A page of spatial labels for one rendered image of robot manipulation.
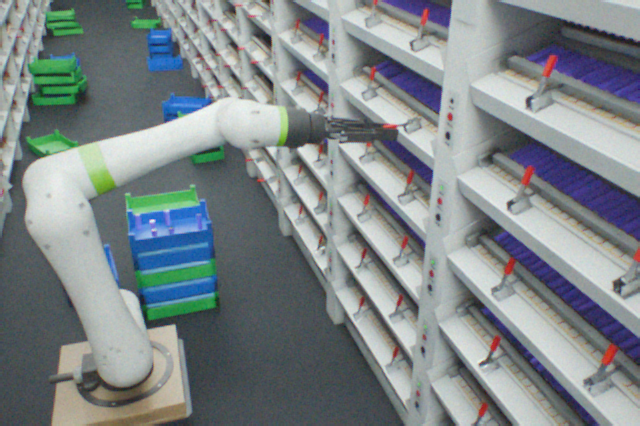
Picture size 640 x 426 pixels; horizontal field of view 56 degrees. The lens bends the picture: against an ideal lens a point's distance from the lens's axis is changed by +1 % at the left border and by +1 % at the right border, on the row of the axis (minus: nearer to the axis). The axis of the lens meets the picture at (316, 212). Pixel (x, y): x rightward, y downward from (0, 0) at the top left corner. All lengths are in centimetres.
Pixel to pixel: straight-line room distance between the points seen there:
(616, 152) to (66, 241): 98
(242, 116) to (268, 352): 117
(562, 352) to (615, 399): 12
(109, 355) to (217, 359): 85
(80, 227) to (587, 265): 93
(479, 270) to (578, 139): 45
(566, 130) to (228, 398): 147
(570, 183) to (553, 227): 11
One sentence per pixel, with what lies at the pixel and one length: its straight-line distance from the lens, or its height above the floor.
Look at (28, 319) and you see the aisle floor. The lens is 265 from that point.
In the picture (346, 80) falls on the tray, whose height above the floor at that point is 98.
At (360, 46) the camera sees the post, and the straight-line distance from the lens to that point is 189.
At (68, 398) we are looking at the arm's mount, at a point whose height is 33.
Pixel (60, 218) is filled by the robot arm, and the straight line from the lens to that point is 125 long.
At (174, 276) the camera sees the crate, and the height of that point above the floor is 19.
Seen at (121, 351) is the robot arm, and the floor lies 59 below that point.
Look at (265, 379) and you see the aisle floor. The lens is 216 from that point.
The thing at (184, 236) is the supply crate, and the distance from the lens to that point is 227.
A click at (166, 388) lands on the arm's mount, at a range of 170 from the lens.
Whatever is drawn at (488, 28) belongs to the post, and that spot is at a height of 127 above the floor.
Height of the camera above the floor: 152
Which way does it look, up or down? 29 degrees down
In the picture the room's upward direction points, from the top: straight up
